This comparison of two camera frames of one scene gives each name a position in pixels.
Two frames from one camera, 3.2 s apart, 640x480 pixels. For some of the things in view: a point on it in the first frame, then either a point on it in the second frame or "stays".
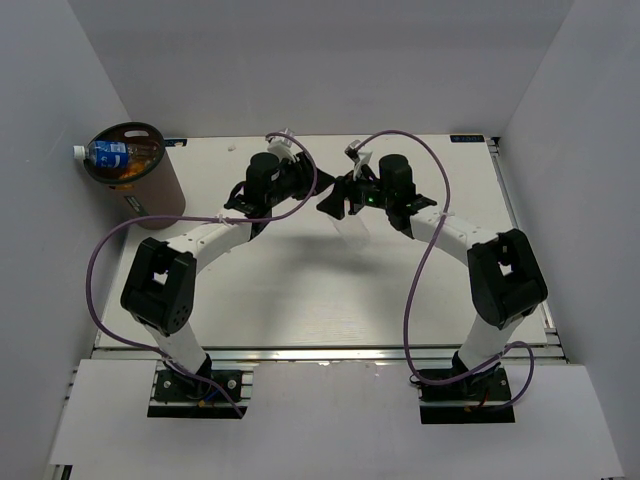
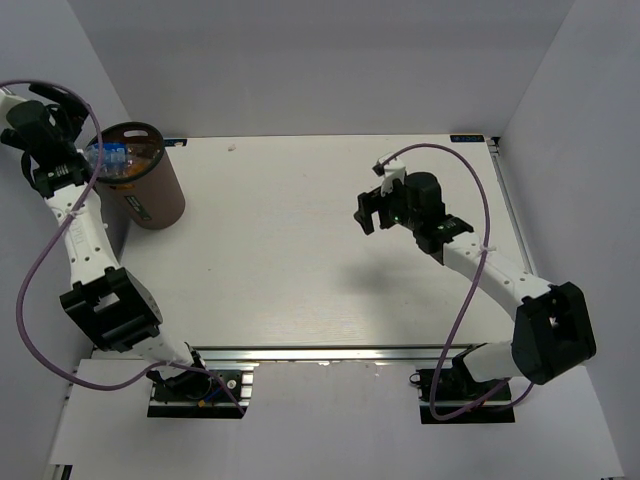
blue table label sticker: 466,138 stays
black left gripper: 304,176 → 74,113
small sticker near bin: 172,142 stays
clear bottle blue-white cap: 355,233 → 114,157
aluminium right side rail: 552,332 stays
